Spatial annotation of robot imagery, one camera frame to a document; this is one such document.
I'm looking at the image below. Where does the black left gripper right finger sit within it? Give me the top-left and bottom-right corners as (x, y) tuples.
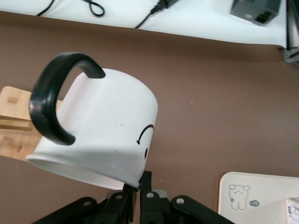
(139, 171), (228, 224)

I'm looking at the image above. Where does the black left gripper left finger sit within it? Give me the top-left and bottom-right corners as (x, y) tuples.
(32, 183), (136, 224)

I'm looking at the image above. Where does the white smiley mug black handle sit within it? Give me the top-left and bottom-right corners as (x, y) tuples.
(25, 52), (159, 190)

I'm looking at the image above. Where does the milk carton with green cap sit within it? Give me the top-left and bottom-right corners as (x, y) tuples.
(285, 197), (299, 224)

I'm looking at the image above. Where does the white tray with bunny print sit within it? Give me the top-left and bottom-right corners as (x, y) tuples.
(218, 172), (299, 224)

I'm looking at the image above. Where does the wooden mug stand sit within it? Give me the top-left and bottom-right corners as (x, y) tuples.
(0, 86), (64, 161)

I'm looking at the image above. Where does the grey power supply box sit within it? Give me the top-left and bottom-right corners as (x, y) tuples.
(230, 0), (282, 26)

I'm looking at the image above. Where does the black cable with plug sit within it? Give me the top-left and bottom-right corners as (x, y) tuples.
(135, 0), (178, 29)

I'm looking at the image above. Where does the black looped cable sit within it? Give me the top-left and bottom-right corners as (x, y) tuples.
(82, 0), (105, 18)

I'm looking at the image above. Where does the aluminium frame post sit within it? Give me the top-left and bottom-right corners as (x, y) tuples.
(283, 0), (299, 64)

